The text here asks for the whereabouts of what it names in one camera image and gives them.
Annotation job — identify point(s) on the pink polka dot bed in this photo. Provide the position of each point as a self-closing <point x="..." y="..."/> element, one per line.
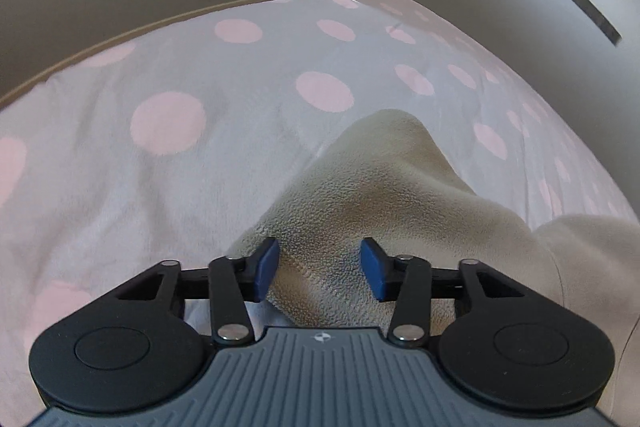
<point x="200" y="157"/>

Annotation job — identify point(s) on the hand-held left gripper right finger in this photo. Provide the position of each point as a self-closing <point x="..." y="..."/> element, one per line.
<point x="374" y="269"/>

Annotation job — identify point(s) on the beige fleece jacket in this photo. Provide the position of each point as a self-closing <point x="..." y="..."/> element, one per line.
<point x="380" y="187"/>

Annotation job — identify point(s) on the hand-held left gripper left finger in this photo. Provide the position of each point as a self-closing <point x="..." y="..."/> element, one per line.
<point x="265" y="269"/>

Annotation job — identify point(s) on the grey wall switch panel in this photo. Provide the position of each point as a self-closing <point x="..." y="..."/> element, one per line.
<point x="595" y="14"/>

